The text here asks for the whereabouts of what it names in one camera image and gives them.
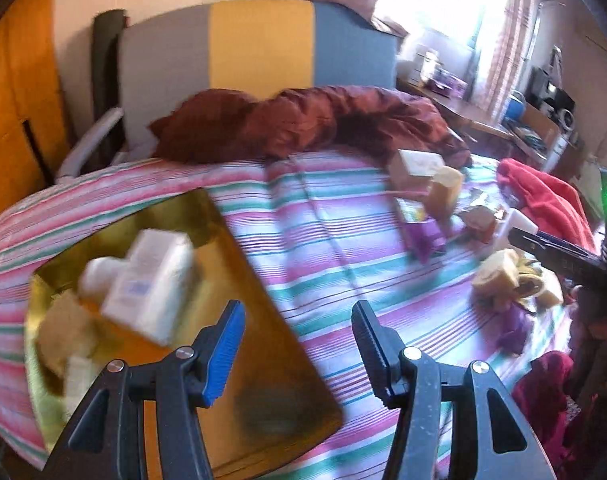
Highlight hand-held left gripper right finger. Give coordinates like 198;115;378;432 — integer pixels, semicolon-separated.
351;301;557;480

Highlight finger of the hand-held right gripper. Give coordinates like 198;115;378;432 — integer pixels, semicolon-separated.
507;227;607;291

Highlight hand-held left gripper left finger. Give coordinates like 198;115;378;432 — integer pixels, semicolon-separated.
43;300;246;480

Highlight yellow cloth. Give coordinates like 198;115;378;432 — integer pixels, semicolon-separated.
513;257;564;311

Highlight golden tin box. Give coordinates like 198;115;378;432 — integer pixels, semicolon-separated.
26;187;344;478

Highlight yellow sponge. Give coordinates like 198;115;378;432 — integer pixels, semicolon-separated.
427;166;465;221
36;290;101;378
63;355;106;416
471;249;521;306

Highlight purple snack packet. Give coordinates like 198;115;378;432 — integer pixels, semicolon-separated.
496;305;531;356
394;197;449;263

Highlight white cardboard box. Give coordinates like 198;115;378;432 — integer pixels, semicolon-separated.
100;229;199;348

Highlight red cloth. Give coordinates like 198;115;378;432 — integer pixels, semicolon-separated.
497;157;597;256

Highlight small brown packet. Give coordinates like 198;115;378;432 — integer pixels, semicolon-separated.
458;204;499;243

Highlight black appliance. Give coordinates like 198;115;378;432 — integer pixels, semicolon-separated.
531;67;577;121

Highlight striped blanket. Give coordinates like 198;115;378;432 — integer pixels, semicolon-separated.
0;150;599;480

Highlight magenta clothing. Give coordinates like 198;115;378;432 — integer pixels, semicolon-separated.
513;350;607;480

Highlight blue container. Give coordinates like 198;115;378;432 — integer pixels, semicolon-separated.
506;91;528;121

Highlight white plastic bottle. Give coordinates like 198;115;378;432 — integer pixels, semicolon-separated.
78;256;129;306

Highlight beige cardboard box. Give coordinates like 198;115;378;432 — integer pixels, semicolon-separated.
387;149;445;192

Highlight cluttered wooden desk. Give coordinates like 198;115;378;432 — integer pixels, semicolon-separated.
398;77;584;181

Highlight white storage boxes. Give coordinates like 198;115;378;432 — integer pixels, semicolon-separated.
401;30;441;83

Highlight brown duvet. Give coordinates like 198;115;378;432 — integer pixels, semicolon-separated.
150;85;471;168

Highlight grey yellow blue chair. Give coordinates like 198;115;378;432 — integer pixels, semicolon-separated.
56;0;401;183

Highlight wooden wardrobe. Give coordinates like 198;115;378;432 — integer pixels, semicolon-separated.
0;0;74;231

